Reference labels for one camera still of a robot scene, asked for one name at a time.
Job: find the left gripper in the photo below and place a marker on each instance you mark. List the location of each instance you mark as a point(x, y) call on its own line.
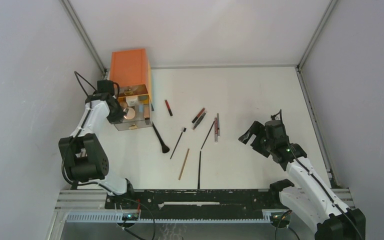
point(113, 120)

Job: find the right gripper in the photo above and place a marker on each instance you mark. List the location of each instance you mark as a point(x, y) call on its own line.
point(258, 129)

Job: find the small white cardboard box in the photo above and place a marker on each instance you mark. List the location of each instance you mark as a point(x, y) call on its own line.
point(131, 100)

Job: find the orange yellow blue drawer box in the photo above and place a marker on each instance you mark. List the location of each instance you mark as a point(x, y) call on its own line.
point(132, 71)

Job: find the square foundation bottle black cap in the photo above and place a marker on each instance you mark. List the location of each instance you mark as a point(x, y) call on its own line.
point(146, 111)

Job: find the gold lid cream jar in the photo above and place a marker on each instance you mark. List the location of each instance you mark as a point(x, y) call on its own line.
point(129, 113)

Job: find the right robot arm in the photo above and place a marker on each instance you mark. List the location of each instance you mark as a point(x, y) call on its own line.
point(304, 192)

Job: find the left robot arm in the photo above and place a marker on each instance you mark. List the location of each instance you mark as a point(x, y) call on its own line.
point(84, 161)

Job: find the houndstooth pattern makeup pen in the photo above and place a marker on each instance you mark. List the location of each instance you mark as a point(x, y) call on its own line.
point(218, 124)

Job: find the dark green makeup pen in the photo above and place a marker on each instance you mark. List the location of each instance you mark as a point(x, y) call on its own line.
point(199, 120)

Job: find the red lipstick silver end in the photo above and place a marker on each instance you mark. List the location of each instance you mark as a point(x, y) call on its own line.
point(215, 134)

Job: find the thin black eyeliner brush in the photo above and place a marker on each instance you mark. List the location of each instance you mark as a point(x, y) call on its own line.
point(207, 135)

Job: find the orange lip gloss black cap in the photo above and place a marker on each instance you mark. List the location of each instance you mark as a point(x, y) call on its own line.
point(198, 115)

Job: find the long thin black brush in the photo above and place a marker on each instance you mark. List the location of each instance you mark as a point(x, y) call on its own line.
point(199, 170)

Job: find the red lip gloss black cap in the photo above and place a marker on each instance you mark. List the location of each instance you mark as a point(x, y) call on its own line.
point(168, 108)

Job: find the black eyebrow comb brush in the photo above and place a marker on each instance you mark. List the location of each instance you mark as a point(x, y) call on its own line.
point(178, 141)

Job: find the black powder brush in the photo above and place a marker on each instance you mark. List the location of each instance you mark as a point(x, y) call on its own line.
point(164, 148)

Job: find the aluminium frame rail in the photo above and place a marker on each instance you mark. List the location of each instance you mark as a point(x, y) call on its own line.
point(82, 32)

